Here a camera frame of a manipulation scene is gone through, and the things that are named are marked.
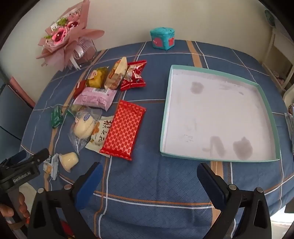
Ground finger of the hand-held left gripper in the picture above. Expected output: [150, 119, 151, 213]
[27, 148, 50, 164]
[5, 150, 27, 165]

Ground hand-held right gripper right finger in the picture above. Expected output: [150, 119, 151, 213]
[196, 163, 273, 239]

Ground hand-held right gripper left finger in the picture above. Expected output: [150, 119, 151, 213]
[28, 162, 104, 239]

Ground white green cracker packet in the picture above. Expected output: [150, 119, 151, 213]
[43, 154, 60, 181]

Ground pale jelly cup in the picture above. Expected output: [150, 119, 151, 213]
[58, 152, 79, 173]

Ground small green packet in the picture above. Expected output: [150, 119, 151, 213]
[51, 106, 63, 129]

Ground clear packet with white bun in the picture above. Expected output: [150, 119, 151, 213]
[68, 108, 103, 155]

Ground white pastry packet orange print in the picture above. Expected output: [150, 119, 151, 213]
[85, 115, 115, 159]

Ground red patterned wafer packet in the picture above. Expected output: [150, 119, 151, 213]
[99, 100, 147, 161]

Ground teal shallow box tray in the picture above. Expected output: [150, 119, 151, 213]
[159, 65, 281, 162]

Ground yellow soft bread packet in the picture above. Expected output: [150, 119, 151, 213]
[85, 67, 109, 88]

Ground red candy packet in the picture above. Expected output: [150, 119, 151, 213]
[120, 60, 147, 92]

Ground person's left hand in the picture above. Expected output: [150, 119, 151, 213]
[0, 191, 31, 221]

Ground round rice cracker packet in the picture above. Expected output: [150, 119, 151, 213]
[67, 103, 86, 115]

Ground blue plaid tablecloth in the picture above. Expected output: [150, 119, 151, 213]
[19, 40, 294, 239]

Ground small dark red packet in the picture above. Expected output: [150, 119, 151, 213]
[73, 80, 86, 99]

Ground pink snack packet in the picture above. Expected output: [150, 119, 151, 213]
[73, 87, 117, 112]

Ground pale plastic wrappers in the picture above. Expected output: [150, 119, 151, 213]
[284, 103, 294, 152]

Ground cream orange roll packet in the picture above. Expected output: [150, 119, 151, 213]
[104, 57, 128, 90]

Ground clear glass vase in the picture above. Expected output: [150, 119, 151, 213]
[69, 38, 98, 67]

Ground pink flower bouquet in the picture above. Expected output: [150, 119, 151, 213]
[35, 0, 105, 72]

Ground white shelf unit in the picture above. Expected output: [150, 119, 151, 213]
[262, 26, 294, 90]

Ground teal toy chest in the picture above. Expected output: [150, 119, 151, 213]
[150, 28, 175, 50]

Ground teal round wall decoration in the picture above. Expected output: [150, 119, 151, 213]
[264, 9, 275, 27]

